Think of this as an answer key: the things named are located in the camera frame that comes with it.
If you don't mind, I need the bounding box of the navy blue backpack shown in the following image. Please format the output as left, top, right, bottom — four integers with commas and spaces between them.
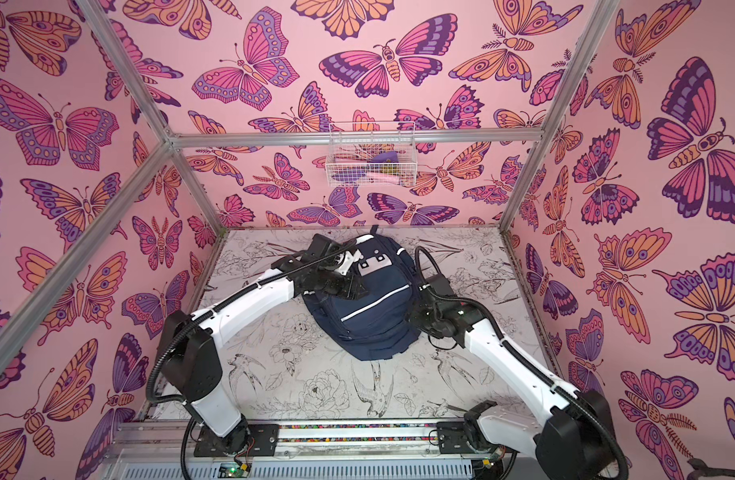
302, 227, 421, 361

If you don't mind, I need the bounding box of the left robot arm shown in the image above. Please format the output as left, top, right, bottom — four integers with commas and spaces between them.
145, 234, 373, 456

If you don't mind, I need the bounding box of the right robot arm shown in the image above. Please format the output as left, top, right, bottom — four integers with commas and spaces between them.
401, 247, 629, 479

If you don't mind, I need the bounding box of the green circuit board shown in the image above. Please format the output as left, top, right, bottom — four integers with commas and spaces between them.
217, 462, 251, 479

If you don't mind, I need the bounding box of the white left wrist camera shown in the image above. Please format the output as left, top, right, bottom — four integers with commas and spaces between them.
334, 250, 362, 276

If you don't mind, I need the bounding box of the white wire basket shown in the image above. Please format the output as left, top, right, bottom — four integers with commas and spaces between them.
323, 121, 419, 188

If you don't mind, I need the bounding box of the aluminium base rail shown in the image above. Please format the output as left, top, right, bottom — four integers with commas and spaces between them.
97, 418, 545, 479

